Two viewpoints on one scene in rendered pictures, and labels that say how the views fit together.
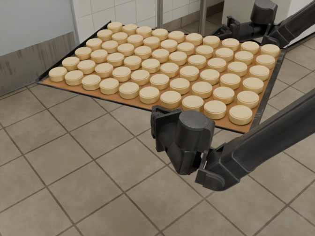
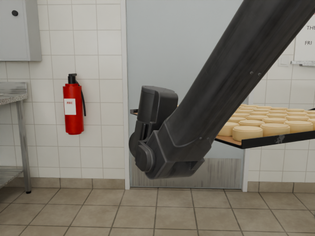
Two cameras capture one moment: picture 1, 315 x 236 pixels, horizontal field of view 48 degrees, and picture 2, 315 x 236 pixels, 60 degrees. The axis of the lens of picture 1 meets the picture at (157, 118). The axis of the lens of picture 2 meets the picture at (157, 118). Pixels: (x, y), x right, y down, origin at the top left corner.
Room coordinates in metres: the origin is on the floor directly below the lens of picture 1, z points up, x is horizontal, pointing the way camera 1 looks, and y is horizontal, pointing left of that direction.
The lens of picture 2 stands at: (0.15, -0.38, 1.13)
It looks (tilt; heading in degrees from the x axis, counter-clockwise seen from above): 11 degrees down; 42
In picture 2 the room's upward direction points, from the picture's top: straight up
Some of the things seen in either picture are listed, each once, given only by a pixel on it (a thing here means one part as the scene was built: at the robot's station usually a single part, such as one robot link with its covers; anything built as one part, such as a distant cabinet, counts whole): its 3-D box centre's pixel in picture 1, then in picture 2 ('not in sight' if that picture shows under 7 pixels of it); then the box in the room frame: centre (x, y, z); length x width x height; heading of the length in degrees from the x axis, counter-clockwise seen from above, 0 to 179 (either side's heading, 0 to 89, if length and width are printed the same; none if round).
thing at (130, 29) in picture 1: (130, 29); not in sight; (1.07, 0.09, 0.98); 0.05 x 0.05 x 0.02
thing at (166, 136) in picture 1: (173, 137); not in sight; (0.54, -0.03, 0.99); 0.07 x 0.07 x 0.10; 20
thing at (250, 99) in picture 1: (247, 99); (274, 130); (0.65, -0.21, 1.01); 0.05 x 0.05 x 0.02
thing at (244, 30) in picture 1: (238, 33); not in sight; (1.02, -0.26, 0.99); 0.07 x 0.07 x 0.10; 20
